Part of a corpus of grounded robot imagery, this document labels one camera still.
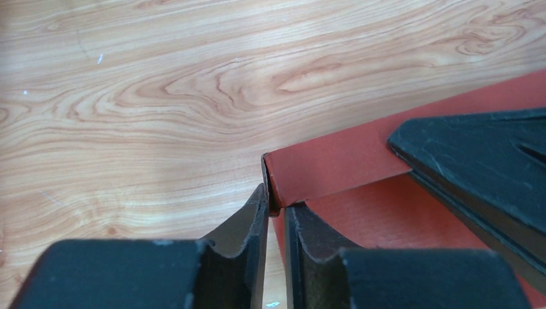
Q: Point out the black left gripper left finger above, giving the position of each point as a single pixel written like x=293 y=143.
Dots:
x=223 y=269

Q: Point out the red paper box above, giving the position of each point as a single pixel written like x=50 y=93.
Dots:
x=355 y=183

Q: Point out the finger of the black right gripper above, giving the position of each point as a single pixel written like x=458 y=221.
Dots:
x=489 y=170

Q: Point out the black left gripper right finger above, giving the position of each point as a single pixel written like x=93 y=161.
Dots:
x=324 y=269

